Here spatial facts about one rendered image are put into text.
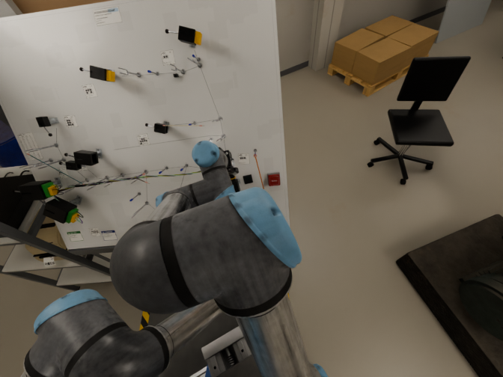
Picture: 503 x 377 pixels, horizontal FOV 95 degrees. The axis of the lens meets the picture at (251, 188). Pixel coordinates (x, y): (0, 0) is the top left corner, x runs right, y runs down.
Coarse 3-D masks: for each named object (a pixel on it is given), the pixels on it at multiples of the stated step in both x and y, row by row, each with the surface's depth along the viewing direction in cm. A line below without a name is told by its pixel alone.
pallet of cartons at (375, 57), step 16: (368, 32) 302; (384, 32) 298; (400, 32) 293; (416, 32) 289; (432, 32) 286; (336, 48) 301; (352, 48) 285; (368, 48) 281; (384, 48) 278; (400, 48) 274; (416, 48) 283; (336, 64) 314; (352, 64) 295; (368, 64) 275; (384, 64) 269; (400, 64) 286; (352, 80) 308; (368, 80) 286; (384, 80) 291
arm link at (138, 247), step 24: (168, 192) 65; (192, 192) 64; (168, 216) 42; (120, 240) 30; (144, 240) 26; (120, 264) 26; (144, 264) 24; (120, 288) 26; (144, 288) 24; (168, 288) 24; (168, 312) 26
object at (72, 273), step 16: (0, 112) 101; (0, 176) 132; (32, 208) 116; (0, 224) 97; (32, 224) 113; (0, 240) 107; (16, 240) 105; (32, 240) 110; (16, 256) 147; (32, 256) 146; (64, 256) 126; (80, 256) 136; (0, 272) 144; (16, 272) 151; (64, 272) 182; (80, 272) 181; (96, 272) 179; (64, 288) 187
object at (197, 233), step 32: (256, 192) 28; (192, 224) 26; (224, 224) 25; (256, 224) 25; (192, 256) 24; (224, 256) 25; (256, 256) 25; (288, 256) 26; (192, 288) 25; (224, 288) 26; (256, 288) 26; (288, 288) 30; (256, 320) 30; (288, 320) 33; (256, 352) 34; (288, 352) 34
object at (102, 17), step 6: (96, 12) 85; (102, 12) 85; (108, 12) 85; (114, 12) 85; (96, 18) 86; (102, 18) 86; (108, 18) 86; (114, 18) 86; (120, 18) 86; (102, 24) 86; (108, 24) 86
